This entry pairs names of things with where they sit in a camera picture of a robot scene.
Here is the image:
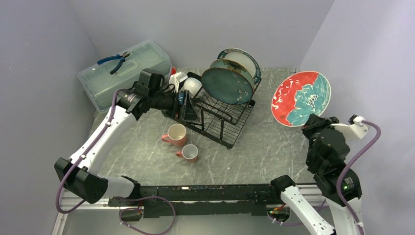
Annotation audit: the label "green rimmed white plate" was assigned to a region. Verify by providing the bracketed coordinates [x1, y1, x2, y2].
[217, 47, 261, 85]

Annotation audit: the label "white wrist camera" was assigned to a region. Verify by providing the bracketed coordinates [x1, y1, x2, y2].
[330, 115, 370, 140]
[168, 67, 188, 92]

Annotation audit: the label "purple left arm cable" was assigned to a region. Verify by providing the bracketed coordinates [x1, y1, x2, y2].
[55, 67, 177, 235]

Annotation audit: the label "dark blue speckled plate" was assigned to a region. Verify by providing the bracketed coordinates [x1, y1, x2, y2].
[201, 68, 254, 105]

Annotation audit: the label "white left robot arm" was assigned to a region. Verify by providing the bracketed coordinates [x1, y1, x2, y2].
[54, 69, 201, 209]

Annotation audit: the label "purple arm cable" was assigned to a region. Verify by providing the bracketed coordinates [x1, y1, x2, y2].
[55, 67, 177, 235]
[269, 120, 382, 235]

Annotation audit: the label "black wire dish rack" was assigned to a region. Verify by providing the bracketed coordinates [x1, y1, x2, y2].
[163, 72, 255, 149]

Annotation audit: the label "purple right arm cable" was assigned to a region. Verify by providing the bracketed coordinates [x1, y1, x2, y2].
[269, 120, 382, 235]

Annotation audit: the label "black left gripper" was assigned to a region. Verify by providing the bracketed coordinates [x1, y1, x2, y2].
[149, 88, 200, 121]

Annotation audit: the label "small pink mug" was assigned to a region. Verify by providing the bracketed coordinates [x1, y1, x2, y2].
[176, 144, 199, 163]

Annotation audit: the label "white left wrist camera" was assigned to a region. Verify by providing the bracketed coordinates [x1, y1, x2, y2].
[168, 67, 188, 92]

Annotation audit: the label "clear plastic storage box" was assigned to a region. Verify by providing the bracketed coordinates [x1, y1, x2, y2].
[77, 40, 172, 113]

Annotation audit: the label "large pink mug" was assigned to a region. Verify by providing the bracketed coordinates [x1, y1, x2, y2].
[161, 123, 187, 147]

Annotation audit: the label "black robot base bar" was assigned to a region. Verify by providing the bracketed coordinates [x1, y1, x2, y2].
[108, 184, 282, 218]

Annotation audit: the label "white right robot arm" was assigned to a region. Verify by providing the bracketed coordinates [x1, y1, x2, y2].
[269, 114, 368, 235]

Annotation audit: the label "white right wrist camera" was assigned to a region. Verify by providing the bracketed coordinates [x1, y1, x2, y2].
[330, 115, 370, 140]

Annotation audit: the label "mint green flower plate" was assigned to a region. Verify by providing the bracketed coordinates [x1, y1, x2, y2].
[210, 58, 254, 88]

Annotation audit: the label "white ceramic bowl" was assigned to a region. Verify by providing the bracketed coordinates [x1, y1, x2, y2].
[182, 77, 202, 98]

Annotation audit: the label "blue handled pliers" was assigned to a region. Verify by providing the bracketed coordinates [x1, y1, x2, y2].
[97, 51, 132, 75]

